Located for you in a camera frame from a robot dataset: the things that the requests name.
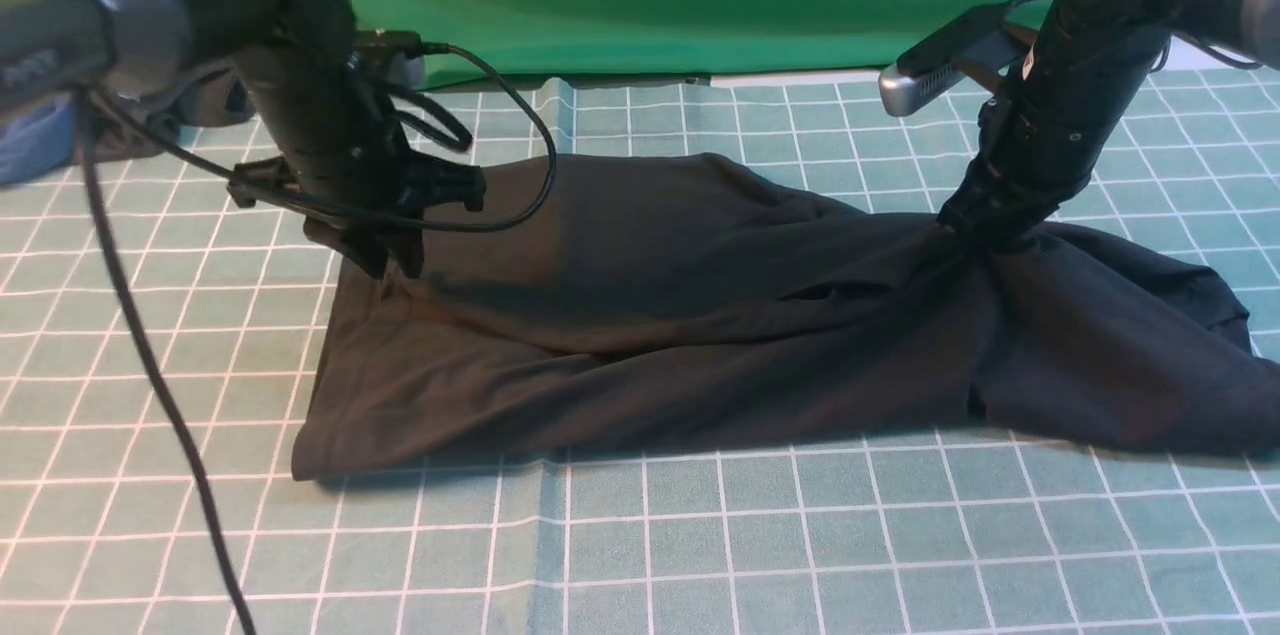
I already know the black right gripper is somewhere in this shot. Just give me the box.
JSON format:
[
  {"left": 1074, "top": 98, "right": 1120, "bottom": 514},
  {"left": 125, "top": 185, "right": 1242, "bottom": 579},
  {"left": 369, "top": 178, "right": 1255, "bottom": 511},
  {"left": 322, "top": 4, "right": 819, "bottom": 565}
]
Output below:
[{"left": 936, "top": 155, "right": 1091, "bottom": 248}]

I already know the blue garment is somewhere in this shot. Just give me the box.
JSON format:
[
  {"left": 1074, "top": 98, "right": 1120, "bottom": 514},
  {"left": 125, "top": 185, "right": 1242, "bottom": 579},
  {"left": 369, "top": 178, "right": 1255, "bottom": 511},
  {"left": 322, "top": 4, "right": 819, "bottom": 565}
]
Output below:
[{"left": 0, "top": 0, "right": 81, "bottom": 186}]

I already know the dark gray long-sleeved shirt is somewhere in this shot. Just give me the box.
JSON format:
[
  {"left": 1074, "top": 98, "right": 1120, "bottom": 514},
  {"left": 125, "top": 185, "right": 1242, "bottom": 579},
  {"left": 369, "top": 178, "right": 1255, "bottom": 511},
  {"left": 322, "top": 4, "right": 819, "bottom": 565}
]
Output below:
[{"left": 291, "top": 154, "right": 1279, "bottom": 481}]

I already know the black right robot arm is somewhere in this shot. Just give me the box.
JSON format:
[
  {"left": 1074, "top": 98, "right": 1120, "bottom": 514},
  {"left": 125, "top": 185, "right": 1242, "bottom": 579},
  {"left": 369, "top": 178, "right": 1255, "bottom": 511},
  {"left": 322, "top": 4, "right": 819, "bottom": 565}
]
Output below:
[{"left": 940, "top": 0, "right": 1279, "bottom": 246}]

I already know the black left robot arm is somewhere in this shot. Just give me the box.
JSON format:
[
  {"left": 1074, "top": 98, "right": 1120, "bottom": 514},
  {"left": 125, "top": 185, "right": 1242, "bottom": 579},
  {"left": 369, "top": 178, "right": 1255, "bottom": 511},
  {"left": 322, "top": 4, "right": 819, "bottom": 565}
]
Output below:
[{"left": 1, "top": 0, "right": 486, "bottom": 278}]

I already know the green checkered tablecloth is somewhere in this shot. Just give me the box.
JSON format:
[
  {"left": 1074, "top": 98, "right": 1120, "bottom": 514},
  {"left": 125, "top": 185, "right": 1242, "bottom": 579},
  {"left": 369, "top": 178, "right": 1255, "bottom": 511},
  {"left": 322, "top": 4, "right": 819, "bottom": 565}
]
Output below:
[{"left": 1, "top": 67, "right": 1279, "bottom": 634}]

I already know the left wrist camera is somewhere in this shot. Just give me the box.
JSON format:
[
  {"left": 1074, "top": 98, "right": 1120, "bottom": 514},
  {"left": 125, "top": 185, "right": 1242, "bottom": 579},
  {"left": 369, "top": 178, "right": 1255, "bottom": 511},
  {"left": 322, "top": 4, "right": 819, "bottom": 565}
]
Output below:
[{"left": 349, "top": 29, "right": 451, "bottom": 91}]

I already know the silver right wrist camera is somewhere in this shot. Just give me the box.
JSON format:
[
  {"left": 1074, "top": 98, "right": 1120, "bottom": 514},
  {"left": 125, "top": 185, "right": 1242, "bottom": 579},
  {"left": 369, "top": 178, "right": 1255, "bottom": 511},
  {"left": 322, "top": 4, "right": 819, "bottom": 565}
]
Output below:
[{"left": 878, "top": 1, "right": 1037, "bottom": 117}]

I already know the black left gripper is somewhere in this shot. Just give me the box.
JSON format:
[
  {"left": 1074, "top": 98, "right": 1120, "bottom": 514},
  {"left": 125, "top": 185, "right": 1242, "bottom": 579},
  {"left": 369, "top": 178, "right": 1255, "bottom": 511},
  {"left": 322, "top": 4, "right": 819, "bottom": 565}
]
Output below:
[{"left": 228, "top": 151, "right": 486, "bottom": 279}]

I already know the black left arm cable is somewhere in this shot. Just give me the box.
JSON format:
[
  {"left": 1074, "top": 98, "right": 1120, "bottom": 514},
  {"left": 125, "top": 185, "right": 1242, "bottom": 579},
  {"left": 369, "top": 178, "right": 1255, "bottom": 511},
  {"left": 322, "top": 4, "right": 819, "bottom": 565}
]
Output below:
[{"left": 76, "top": 44, "right": 559, "bottom": 635}]

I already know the dark crumpled garment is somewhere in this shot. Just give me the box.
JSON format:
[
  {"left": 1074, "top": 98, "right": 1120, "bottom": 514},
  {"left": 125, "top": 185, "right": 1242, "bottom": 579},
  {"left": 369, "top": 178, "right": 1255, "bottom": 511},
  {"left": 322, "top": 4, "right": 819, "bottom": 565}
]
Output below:
[{"left": 90, "top": 61, "right": 256, "bottom": 163}]

